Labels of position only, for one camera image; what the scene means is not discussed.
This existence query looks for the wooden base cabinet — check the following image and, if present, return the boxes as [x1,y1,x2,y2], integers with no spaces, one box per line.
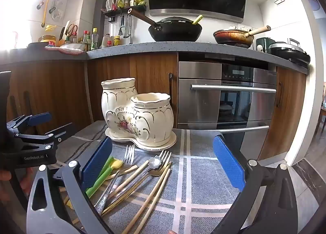
[0,53,306,160]

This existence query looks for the hanging metal ladle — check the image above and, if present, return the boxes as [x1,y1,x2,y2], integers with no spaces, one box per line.
[127,14,133,44]

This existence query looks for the white plastic jug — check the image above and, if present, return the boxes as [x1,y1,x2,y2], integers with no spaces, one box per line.
[100,34,112,48]

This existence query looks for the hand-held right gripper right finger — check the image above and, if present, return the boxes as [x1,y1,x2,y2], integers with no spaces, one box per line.
[211,134,298,234]

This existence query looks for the flower-shaped metal spoon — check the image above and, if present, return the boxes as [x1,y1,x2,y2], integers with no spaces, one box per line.
[112,155,163,199]

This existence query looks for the metal fork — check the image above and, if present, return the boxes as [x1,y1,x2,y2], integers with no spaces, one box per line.
[102,149,172,215]
[95,144,135,211]

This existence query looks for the brown frying pan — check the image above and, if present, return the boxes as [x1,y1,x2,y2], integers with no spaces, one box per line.
[213,25,271,46]

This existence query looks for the grey speckled countertop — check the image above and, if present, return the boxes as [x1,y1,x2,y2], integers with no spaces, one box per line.
[0,41,310,75]

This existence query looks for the yellow spoon with green handle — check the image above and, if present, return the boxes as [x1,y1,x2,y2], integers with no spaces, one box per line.
[85,156,114,195]
[87,158,124,199]

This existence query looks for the black tray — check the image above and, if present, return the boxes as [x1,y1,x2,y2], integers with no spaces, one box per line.
[27,42,50,49]

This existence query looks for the cream ceramic drip tray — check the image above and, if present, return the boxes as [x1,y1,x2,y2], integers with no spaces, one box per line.
[105,127,177,151]

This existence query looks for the dark green appliance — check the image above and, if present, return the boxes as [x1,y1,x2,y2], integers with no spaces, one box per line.
[255,37,273,53]

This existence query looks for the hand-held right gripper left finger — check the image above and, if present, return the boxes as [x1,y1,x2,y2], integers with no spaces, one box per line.
[27,136,114,234]

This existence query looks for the yellow hose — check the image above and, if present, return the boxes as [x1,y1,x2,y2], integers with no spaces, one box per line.
[41,0,53,28]

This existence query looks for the hanging metal kitchen tool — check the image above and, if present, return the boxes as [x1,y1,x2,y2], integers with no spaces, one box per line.
[118,15,127,37]

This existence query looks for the pink-trimmed white cloth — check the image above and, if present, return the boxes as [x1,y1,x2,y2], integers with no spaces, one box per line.
[44,43,87,54]

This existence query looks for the cream floral ceramic utensil holder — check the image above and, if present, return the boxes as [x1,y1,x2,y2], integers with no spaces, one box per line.
[101,78,174,148]

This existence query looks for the black wok with wooden handle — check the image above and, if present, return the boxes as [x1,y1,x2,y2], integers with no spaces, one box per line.
[130,8,203,42]

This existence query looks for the yellow-capped oil bottle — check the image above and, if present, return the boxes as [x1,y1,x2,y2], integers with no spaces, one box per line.
[90,28,99,50]

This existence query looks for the amber glass jar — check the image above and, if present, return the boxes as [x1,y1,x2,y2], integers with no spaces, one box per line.
[41,34,56,46]

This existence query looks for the wooden chopstick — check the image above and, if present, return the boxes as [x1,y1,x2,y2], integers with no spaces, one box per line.
[132,170,172,234]
[107,160,150,201]
[121,162,173,234]

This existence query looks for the gold metal spoon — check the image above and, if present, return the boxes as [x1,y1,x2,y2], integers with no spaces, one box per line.
[102,166,170,216]

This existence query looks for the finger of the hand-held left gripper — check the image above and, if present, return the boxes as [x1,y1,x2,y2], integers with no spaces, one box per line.
[6,112,53,136]
[15,122,74,151]

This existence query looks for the black wall spice shelf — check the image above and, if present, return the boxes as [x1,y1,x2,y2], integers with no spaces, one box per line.
[103,4,147,23]

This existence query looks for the grey plaid tablecloth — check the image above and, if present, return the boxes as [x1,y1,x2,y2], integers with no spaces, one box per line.
[51,120,297,234]

